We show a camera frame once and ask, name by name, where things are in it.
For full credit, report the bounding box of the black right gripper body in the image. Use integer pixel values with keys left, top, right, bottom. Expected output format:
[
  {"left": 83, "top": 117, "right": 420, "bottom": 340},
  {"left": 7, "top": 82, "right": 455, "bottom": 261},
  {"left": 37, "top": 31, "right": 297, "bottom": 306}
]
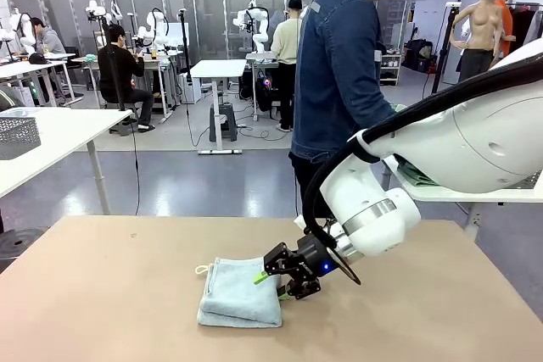
[{"left": 295, "top": 232, "right": 339, "bottom": 284}]

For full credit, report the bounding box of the light blue towel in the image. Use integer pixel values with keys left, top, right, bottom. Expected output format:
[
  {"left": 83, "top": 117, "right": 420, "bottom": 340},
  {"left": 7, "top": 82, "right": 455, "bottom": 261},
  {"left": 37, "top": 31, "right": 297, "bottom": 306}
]
[{"left": 194, "top": 256, "right": 284, "bottom": 329}]

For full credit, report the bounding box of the person's right forearm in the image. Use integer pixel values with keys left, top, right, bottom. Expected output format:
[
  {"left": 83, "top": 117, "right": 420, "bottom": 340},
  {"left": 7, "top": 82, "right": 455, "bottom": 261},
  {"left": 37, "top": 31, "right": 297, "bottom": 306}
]
[{"left": 375, "top": 77, "right": 402, "bottom": 120}]

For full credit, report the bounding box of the small grey mesh basket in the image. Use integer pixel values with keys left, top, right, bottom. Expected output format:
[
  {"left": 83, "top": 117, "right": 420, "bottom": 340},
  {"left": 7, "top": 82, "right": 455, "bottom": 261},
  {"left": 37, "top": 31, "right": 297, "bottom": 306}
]
[{"left": 0, "top": 116, "right": 42, "bottom": 161}]

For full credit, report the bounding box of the white table with rounded corner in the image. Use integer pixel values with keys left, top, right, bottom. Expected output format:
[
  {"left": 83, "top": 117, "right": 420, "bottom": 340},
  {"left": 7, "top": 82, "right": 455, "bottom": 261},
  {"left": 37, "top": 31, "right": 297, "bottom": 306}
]
[{"left": 381, "top": 153, "right": 543, "bottom": 240}]

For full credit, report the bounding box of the grey plastic stool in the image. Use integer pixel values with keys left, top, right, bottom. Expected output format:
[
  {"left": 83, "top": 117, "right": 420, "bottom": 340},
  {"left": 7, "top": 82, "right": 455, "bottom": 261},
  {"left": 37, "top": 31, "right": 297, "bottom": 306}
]
[{"left": 208, "top": 102, "right": 238, "bottom": 143}]

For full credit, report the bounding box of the person in denim jacket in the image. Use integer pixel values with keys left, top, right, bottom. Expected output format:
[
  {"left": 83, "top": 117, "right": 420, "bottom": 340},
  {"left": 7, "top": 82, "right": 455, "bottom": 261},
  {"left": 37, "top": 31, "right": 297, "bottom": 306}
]
[{"left": 288, "top": 0, "right": 408, "bottom": 219}]

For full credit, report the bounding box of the small white standing desk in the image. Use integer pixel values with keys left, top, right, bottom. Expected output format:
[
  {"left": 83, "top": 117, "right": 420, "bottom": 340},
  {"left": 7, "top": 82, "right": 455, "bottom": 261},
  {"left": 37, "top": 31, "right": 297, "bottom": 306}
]
[{"left": 189, "top": 59, "right": 247, "bottom": 156}]

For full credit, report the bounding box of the white shelf rack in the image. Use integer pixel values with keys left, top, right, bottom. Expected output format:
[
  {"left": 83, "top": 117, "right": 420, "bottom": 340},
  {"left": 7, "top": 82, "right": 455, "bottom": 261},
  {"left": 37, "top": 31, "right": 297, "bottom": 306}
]
[{"left": 375, "top": 42, "right": 403, "bottom": 86}]

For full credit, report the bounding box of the standing person in beige shirt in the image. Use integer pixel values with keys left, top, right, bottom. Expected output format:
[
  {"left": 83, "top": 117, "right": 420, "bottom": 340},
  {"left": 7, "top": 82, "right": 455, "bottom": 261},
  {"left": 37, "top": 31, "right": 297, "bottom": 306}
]
[{"left": 270, "top": 0, "right": 305, "bottom": 133}]

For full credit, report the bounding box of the black bags pile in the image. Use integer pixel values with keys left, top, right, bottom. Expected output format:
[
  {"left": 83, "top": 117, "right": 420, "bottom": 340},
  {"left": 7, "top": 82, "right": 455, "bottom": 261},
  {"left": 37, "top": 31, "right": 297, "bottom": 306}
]
[{"left": 402, "top": 38, "right": 438, "bottom": 74}]

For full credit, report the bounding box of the thin black stand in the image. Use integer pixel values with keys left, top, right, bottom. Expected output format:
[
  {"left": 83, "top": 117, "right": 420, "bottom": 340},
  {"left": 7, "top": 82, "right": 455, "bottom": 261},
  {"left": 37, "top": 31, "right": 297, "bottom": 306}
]
[{"left": 178, "top": 8, "right": 195, "bottom": 104}]

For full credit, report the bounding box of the white desk with robot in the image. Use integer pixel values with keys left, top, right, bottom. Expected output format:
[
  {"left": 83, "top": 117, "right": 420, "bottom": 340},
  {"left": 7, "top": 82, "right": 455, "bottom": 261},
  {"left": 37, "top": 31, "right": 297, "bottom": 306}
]
[{"left": 70, "top": 53, "right": 179, "bottom": 124}]

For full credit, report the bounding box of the long white table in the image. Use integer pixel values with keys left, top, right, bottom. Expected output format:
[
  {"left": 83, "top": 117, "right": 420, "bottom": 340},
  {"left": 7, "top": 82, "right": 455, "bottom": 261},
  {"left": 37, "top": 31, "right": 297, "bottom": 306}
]
[{"left": 0, "top": 106, "right": 133, "bottom": 215}]

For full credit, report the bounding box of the seated person in black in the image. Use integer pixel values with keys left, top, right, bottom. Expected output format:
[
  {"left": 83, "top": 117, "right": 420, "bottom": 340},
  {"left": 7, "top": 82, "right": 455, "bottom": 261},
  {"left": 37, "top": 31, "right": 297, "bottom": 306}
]
[{"left": 97, "top": 25, "right": 156, "bottom": 133}]

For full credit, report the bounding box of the black tripod with white top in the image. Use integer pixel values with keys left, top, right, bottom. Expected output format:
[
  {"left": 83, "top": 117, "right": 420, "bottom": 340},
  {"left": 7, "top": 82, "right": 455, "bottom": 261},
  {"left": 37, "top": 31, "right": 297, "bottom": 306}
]
[{"left": 430, "top": 1, "right": 462, "bottom": 96}]

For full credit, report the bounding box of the black weight plate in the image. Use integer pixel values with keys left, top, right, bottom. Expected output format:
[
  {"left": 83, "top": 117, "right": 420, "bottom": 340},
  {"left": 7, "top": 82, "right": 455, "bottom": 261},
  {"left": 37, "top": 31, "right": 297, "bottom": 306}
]
[{"left": 0, "top": 228, "right": 46, "bottom": 272}]

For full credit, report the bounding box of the bare torso mannequin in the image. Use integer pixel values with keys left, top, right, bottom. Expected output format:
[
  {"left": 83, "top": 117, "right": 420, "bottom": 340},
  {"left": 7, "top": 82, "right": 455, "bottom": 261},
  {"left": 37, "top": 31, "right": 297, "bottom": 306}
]
[{"left": 449, "top": 0, "right": 508, "bottom": 83}]

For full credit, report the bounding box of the clear plastic container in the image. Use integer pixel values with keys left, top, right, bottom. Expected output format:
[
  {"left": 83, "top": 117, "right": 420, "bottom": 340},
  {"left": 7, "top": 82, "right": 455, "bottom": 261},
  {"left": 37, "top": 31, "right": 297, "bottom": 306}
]
[{"left": 0, "top": 107, "right": 36, "bottom": 120}]

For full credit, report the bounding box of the mannequin in orange shirt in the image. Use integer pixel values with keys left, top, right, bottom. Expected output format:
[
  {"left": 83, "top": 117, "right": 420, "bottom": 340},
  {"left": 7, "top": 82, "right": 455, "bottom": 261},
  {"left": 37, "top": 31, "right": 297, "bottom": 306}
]
[{"left": 494, "top": 0, "right": 517, "bottom": 60}]

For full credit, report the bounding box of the person in striped sweater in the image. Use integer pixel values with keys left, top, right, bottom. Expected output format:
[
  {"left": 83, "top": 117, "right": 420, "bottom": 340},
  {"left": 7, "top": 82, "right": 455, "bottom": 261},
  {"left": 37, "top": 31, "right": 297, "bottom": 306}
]
[{"left": 0, "top": 86, "right": 25, "bottom": 111}]

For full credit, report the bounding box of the seated person in grey hoodie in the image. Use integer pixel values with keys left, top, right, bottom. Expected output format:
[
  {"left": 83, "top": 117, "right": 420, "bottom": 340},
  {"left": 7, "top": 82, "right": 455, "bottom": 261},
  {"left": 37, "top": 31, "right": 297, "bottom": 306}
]
[{"left": 29, "top": 17, "right": 69, "bottom": 56}]

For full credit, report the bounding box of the clothes rack with dark garments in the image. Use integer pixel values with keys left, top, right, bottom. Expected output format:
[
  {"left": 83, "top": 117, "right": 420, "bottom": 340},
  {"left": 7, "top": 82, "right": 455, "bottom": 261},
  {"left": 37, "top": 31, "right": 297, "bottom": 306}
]
[{"left": 507, "top": 1, "right": 543, "bottom": 47}]

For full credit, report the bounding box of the white desk with cap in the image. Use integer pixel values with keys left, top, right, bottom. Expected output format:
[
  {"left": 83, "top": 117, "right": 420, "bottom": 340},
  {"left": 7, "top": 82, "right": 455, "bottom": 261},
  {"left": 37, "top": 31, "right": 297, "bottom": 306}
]
[{"left": 0, "top": 59, "right": 84, "bottom": 108}]

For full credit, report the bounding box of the black cable sleeve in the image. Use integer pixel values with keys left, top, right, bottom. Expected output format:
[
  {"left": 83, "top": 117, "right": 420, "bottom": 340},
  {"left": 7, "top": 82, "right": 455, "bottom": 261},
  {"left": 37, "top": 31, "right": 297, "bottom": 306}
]
[{"left": 299, "top": 50, "right": 543, "bottom": 249}]

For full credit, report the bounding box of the black tripod with floor cable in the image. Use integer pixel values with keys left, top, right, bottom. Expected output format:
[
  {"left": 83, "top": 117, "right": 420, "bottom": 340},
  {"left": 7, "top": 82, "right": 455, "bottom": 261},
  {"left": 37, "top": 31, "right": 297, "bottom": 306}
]
[{"left": 98, "top": 14, "right": 142, "bottom": 215}]

